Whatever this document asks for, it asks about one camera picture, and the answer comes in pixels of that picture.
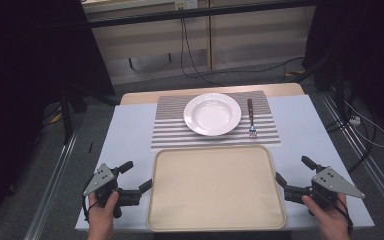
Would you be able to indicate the beige plastic tray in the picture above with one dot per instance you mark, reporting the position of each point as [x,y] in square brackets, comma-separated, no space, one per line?
[213,190]

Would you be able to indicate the person's right hand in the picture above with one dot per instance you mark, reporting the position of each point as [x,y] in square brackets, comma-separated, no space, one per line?
[330,220]

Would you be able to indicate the small black stick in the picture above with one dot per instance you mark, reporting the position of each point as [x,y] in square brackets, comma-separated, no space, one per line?
[90,147]

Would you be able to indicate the white deep plate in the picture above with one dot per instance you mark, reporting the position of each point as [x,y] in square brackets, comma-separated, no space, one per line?
[212,115]

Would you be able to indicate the black metal stand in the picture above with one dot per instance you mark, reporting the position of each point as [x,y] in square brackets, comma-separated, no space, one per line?
[339,93]

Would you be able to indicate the black tripod stand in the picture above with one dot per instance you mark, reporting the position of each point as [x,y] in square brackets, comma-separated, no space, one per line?
[67,116]

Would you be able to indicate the dark curtain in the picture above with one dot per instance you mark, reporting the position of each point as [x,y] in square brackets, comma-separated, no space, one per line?
[30,66]
[363,50]

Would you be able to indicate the light wooden cabinet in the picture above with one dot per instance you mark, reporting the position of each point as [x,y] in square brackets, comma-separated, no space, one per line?
[246,36]

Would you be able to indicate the person's left hand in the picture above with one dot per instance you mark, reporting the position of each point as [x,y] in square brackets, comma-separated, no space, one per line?
[101,215]

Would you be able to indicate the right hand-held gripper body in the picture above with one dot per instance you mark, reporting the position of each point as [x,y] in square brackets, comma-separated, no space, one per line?
[335,181]

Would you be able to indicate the aluminium floor rail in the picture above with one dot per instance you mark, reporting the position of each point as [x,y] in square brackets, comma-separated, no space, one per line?
[51,186]
[363,156]

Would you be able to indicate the white wall socket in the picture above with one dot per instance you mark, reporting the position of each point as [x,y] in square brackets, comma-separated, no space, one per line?
[186,4]

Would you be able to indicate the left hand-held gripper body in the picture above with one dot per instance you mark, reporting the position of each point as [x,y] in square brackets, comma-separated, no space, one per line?
[101,178]

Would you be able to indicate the grey striped placemat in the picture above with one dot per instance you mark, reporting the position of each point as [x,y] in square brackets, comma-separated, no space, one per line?
[170,133]

